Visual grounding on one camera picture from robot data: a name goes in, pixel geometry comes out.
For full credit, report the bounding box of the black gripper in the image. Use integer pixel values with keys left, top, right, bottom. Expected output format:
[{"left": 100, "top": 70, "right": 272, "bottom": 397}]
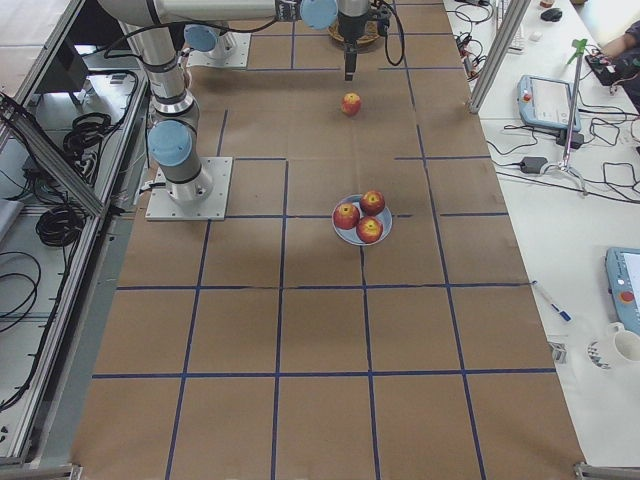
[{"left": 337, "top": 0, "right": 370, "bottom": 81}]

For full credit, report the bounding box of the red yellow apple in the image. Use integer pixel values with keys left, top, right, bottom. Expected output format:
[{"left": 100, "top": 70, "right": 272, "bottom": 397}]
[{"left": 341, "top": 92, "right": 362, "bottom": 117}]

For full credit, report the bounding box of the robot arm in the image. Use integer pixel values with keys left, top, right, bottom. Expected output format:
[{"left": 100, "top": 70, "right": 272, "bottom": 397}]
[
  {"left": 100, "top": 1, "right": 372, "bottom": 204},
  {"left": 184, "top": 24, "right": 237, "bottom": 60}
]

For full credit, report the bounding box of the woven wicker basket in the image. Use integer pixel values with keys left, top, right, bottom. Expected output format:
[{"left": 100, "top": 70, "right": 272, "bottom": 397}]
[{"left": 328, "top": 21, "right": 380, "bottom": 47}]

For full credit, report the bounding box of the red apple on plate back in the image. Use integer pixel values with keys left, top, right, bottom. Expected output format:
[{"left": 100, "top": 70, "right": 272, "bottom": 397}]
[{"left": 359, "top": 190, "right": 386, "bottom": 216}]

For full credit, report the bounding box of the red apple on plate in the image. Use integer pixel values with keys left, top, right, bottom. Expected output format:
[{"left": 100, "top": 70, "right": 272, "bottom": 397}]
[
  {"left": 359, "top": 190, "right": 386, "bottom": 216},
  {"left": 332, "top": 202, "right": 361, "bottom": 230},
  {"left": 356, "top": 216, "right": 384, "bottom": 244}
]

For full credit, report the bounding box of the red apple on plate left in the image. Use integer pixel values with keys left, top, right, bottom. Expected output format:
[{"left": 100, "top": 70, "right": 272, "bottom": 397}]
[{"left": 332, "top": 202, "right": 361, "bottom": 230}]

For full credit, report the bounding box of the red apple on plate front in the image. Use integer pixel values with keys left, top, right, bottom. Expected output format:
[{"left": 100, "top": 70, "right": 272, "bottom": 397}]
[{"left": 356, "top": 216, "right": 384, "bottom": 244}]

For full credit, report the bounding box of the light blue plate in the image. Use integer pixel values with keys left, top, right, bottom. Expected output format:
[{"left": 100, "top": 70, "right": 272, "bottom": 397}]
[{"left": 332, "top": 195, "right": 393, "bottom": 246}]

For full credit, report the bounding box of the blue teach pendant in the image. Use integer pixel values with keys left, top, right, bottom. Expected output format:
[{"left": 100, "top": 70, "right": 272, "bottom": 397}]
[
  {"left": 517, "top": 75, "right": 573, "bottom": 130},
  {"left": 605, "top": 247, "right": 640, "bottom": 334}
]

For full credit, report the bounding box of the black computer mouse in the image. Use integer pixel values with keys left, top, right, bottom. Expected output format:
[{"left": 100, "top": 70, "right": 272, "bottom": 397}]
[{"left": 540, "top": 7, "right": 563, "bottom": 23}]

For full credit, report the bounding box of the black power adapter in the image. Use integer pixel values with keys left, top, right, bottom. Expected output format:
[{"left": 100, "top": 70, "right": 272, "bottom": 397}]
[{"left": 519, "top": 156, "right": 548, "bottom": 174}]

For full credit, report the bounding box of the silver tripod stand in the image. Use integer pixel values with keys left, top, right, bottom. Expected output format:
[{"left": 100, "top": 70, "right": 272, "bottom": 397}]
[{"left": 541, "top": 38, "right": 589, "bottom": 196}]

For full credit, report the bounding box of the white blue pen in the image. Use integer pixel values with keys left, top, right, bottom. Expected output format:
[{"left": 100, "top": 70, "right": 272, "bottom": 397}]
[{"left": 531, "top": 280, "right": 572, "bottom": 322}]

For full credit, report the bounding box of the small metal binder clip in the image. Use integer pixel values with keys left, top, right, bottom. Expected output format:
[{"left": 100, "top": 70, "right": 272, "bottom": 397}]
[{"left": 548, "top": 342, "right": 567, "bottom": 364}]

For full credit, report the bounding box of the white mug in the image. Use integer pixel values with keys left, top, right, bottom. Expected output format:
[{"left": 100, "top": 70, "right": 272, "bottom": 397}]
[{"left": 586, "top": 322, "right": 639, "bottom": 370}]

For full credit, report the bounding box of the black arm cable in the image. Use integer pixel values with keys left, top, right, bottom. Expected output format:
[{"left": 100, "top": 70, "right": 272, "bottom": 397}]
[{"left": 369, "top": 0, "right": 405, "bottom": 67}]

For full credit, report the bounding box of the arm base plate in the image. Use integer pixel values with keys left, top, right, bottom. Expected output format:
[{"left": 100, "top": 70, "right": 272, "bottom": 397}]
[
  {"left": 145, "top": 157, "right": 233, "bottom": 221},
  {"left": 187, "top": 33, "right": 251, "bottom": 69}
]

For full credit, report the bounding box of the aluminium frame post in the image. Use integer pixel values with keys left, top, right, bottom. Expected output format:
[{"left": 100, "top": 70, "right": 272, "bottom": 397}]
[{"left": 467, "top": 0, "right": 530, "bottom": 114}]

